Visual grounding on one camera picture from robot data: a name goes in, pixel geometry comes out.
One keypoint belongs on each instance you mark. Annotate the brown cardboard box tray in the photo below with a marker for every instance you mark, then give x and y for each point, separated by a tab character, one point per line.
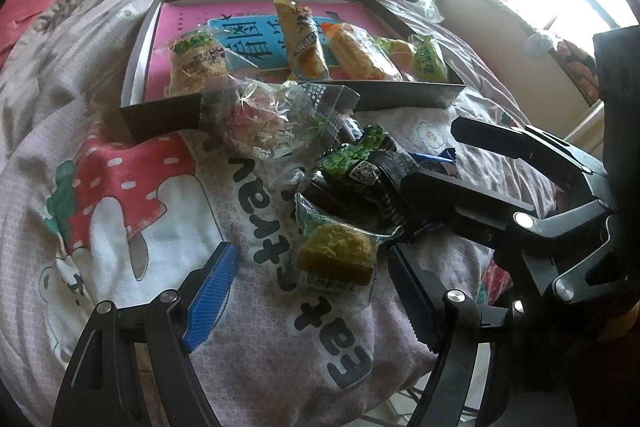
160	119

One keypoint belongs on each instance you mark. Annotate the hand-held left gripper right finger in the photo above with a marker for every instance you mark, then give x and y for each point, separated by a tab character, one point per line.
410	292

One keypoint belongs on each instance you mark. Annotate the clear yellow cake packet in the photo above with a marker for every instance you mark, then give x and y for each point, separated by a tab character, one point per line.
397	49

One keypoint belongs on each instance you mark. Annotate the light green snack packet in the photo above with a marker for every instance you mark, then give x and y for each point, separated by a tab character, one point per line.
430	57

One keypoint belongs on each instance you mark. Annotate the black green-topped snack packet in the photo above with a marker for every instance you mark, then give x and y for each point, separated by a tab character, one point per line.
370	172

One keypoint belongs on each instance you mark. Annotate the yellow cartoon snack packet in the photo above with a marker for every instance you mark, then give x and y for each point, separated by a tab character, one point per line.
302	42

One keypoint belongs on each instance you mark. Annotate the green floss cake packet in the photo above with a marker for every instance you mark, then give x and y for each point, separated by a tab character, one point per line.
335	252

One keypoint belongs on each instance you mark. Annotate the clear floss cake packet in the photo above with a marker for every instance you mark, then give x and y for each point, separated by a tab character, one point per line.
200	57

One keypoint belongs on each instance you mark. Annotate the dark brown snack packet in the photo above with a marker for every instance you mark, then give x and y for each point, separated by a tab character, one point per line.
320	192

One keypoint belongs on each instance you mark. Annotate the blue brown pie packet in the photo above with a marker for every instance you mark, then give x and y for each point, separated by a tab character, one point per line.
435	159

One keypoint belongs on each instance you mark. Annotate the orange snack packet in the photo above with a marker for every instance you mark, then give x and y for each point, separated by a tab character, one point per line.
360	54

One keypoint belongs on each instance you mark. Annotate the printed strawberry quilt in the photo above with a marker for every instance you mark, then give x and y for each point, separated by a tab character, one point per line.
150	207

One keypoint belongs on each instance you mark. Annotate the pink book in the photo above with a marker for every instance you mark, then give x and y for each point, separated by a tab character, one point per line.
170	19

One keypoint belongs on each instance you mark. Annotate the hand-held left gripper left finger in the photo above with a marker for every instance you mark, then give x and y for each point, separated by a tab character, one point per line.
212	297

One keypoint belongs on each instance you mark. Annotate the clear candy bag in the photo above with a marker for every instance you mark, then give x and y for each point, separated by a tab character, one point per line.
260	117

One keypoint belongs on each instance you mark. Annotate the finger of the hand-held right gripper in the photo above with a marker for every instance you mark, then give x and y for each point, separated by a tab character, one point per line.
450	197
500	137

